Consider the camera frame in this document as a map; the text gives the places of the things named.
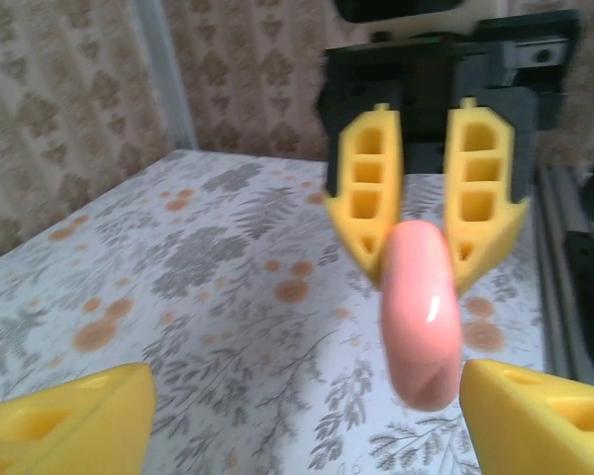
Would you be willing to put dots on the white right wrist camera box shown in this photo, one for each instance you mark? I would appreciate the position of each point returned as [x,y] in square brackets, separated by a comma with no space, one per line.
[425,27]

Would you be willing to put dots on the pink earbud charging case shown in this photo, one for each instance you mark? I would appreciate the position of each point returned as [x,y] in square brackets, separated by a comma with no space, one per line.
[421,316]

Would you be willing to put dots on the floral patterned table cover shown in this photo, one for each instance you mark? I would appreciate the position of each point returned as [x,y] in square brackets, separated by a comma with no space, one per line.
[178,297]

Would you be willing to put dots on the aluminium frame corner post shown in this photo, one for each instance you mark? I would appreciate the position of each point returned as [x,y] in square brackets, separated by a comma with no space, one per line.
[170,74]

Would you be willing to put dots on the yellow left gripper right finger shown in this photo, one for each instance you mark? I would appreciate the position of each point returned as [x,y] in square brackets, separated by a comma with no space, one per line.
[534,430]

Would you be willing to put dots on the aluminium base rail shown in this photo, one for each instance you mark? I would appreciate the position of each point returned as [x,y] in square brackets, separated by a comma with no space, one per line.
[554,247]

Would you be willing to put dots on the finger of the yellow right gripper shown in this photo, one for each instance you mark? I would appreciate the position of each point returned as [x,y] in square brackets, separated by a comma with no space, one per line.
[495,232]
[349,222]

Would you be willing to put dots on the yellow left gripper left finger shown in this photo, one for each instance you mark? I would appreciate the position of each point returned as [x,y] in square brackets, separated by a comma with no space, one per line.
[79,430]

